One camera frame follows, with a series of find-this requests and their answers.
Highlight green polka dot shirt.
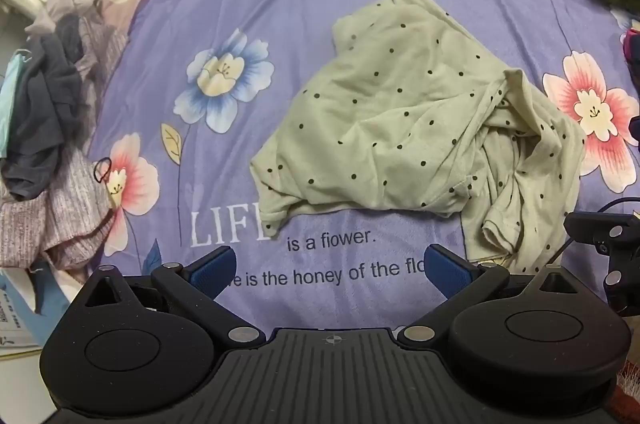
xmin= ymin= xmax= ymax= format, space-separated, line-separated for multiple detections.
xmin=250 ymin=0 xmax=587 ymax=272

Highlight navy garment with pink lining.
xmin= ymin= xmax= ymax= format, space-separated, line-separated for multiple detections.
xmin=620 ymin=22 xmax=640 ymax=71

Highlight black cable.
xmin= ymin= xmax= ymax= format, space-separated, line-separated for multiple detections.
xmin=596 ymin=197 xmax=640 ymax=219

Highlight black hair tie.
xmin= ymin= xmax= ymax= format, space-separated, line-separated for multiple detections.
xmin=92 ymin=157 xmax=114 ymax=183

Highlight papers at bed edge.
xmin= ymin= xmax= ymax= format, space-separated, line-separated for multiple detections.
xmin=0 ymin=268 xmax=72 ymax=359

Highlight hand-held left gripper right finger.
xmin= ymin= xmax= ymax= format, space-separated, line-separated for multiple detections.
xmin=400 ymin=244 xmax=581 ymax=349

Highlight pink striped garment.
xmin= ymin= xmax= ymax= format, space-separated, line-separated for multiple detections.
xmin=0 ymin=17 xmax=132 ymax=270

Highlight light blue cloth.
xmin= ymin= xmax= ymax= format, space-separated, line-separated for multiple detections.
xmin=0 ymin=49 xmax=32 ymax=157

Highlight dark grey garment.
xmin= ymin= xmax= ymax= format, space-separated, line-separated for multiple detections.
xmin=0 ymin=14 xmax=83 ymax=201

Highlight purple floral bed sheet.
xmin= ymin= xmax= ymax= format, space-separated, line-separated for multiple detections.
xmin=85 ymin=0 xmax=640 ymax=335

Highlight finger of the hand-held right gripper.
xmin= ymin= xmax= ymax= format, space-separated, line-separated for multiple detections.
xmin=564 ymin=211 xmax=640 ymax=317

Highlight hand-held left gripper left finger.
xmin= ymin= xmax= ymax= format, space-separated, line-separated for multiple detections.
xmin=75 ymin=245 xmax=267 ymax=348

